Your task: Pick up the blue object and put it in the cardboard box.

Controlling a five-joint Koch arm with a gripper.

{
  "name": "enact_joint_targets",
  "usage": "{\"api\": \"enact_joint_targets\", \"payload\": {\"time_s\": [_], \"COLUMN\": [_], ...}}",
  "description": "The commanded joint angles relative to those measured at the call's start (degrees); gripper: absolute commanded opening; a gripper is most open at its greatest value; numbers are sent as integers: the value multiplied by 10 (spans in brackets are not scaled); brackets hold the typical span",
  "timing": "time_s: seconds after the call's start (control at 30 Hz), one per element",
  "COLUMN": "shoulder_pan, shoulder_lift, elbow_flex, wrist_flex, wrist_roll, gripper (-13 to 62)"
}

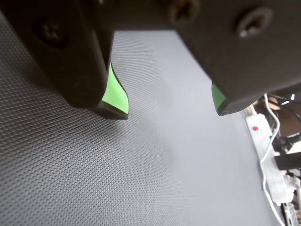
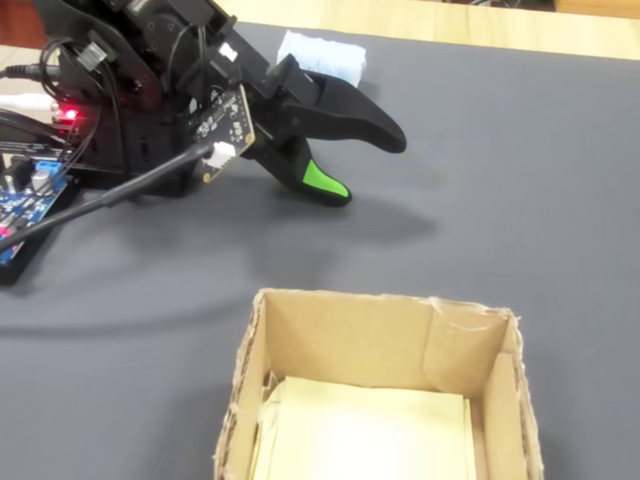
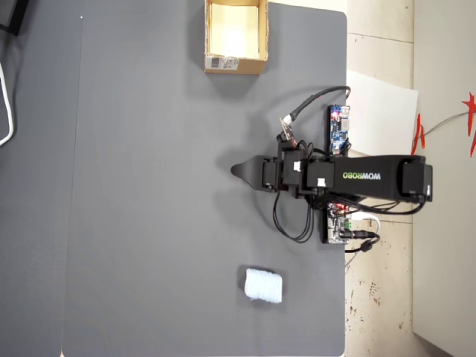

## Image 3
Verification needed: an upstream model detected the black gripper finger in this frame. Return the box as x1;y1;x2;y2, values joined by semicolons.
231;157;263;173
231;170;263;190

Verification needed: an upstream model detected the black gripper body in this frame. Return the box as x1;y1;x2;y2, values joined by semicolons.
261;147;286;194

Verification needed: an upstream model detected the light blue foam block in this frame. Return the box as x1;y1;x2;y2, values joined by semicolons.
244;267;283;305

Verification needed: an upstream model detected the open cardboard box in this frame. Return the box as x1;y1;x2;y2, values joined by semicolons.
203;0;269;76

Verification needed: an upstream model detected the blue circuit board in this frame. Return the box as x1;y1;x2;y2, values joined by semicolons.
326;105;353;155

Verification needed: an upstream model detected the circuit board with green terminal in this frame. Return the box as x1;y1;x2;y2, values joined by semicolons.
321;202;354;245

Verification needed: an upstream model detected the white paper sheet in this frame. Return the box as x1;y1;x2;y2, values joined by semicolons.
347;69;420;159

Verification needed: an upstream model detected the black angular object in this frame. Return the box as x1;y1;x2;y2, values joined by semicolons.
0;0;24;37

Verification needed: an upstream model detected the small wrist camera board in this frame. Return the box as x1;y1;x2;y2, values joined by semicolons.
278;117;299;148

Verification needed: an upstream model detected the thin black servo cable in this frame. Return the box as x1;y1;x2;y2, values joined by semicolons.
327;199;428;216
272;191;324;243

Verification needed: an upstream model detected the thick black camera cable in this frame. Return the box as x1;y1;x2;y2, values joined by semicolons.
284;85;353;126

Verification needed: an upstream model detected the white usb cable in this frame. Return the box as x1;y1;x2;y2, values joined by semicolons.
351;212;382;228

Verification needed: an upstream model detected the black power plug cable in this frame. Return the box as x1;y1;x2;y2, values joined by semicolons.
345;229;381;254

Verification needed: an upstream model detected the thick white cable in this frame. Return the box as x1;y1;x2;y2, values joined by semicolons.
0;61;16;147

